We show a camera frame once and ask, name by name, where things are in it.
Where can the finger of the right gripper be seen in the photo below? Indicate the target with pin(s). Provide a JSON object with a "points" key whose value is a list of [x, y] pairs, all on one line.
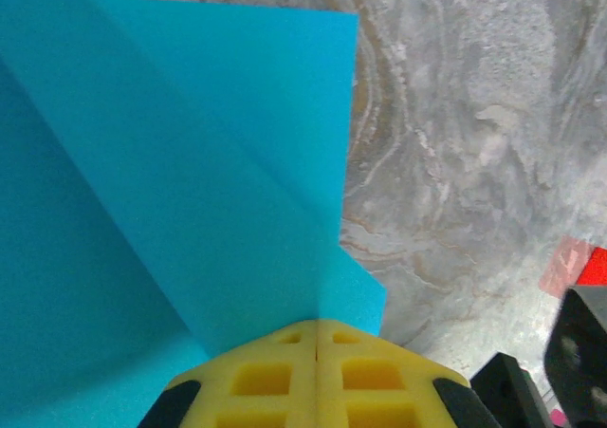
{"points": [[509, 390]]}

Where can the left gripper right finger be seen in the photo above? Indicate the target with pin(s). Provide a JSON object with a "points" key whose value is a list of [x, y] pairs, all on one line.
{"points": [[374, 390]]}

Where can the blue cloth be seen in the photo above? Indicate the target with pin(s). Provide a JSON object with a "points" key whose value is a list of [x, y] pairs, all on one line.
{"points": [[166, 162]]}

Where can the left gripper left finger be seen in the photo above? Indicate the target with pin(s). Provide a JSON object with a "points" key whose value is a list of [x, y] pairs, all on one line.
{"points": [[256, 390]]}

